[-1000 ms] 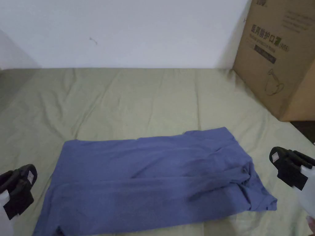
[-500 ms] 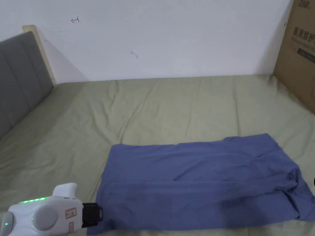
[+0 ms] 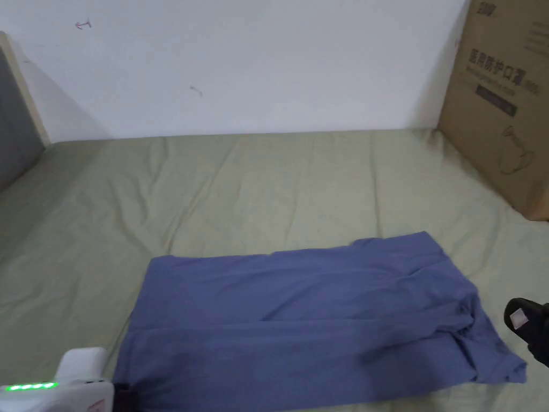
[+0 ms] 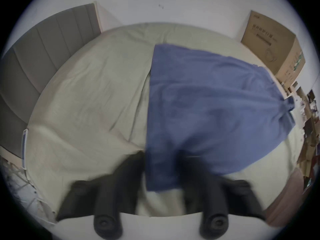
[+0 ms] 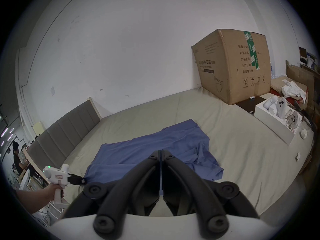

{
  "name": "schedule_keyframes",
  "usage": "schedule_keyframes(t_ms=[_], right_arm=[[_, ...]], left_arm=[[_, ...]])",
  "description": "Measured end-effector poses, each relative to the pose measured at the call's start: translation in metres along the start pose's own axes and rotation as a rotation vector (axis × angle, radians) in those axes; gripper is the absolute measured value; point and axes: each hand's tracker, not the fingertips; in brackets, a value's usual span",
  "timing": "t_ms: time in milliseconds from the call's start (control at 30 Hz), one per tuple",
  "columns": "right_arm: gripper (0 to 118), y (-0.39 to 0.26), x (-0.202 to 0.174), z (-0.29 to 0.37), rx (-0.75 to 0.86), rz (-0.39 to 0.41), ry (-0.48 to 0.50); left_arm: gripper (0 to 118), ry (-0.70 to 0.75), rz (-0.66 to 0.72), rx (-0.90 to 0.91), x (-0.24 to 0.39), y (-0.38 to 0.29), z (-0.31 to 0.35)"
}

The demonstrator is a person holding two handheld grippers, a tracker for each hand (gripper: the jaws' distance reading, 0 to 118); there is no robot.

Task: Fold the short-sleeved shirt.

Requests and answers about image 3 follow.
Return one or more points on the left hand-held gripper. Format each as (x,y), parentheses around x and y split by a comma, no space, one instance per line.
(81,386)

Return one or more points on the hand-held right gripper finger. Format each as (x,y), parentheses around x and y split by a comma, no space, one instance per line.
(528,321)

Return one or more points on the dark blue shirt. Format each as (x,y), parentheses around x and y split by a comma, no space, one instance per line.
(300,317)

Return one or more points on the brown cardboard carton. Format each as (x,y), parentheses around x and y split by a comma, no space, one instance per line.
(506,107)

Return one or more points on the bed with pale green sheet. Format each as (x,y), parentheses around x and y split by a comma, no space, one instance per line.
(240,189)

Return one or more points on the grey padded headboard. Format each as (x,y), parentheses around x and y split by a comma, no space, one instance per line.
(15,111)

